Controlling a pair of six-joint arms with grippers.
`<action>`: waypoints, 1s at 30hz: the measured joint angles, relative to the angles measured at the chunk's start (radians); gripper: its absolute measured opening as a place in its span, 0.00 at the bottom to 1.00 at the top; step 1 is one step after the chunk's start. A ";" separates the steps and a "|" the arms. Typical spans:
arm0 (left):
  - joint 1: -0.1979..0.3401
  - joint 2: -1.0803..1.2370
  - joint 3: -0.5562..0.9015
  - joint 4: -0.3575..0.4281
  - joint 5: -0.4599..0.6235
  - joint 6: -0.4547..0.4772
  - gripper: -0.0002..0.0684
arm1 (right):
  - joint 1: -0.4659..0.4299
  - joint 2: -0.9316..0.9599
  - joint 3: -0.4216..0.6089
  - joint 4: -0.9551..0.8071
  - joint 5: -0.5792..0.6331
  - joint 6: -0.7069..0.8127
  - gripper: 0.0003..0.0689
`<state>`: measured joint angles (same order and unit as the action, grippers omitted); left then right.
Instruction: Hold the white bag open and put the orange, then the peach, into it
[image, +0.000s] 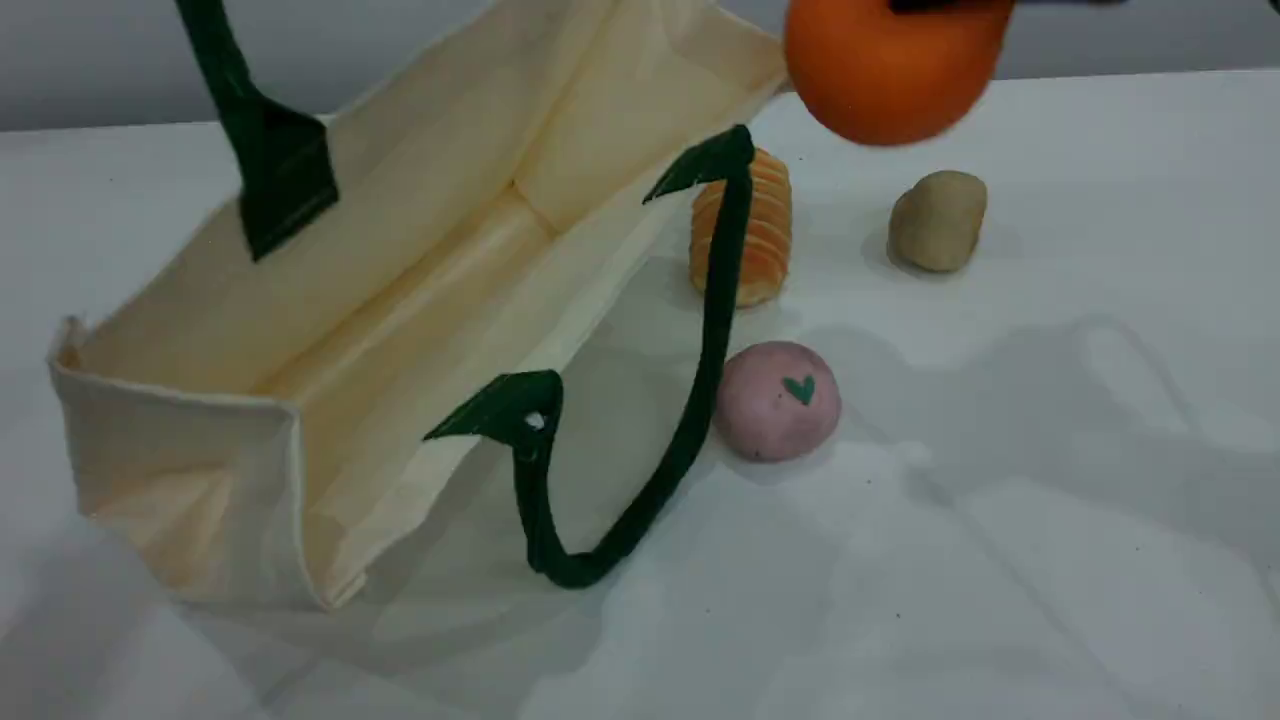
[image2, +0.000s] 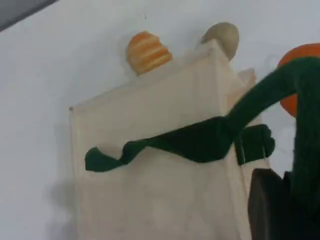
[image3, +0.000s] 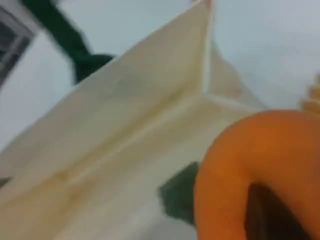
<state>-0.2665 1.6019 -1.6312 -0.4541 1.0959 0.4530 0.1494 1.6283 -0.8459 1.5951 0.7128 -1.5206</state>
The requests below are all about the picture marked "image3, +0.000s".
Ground orange fruit toy with stem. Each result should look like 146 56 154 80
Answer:
193 109 320 240

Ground ridged orange bread toy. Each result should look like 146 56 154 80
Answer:
298 72 320 117

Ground grey background frame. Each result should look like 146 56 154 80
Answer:
0 6 35 85

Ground white canvas bag green handles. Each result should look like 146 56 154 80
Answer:
0 0 270 240

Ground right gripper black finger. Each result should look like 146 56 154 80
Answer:
244 183 312 240

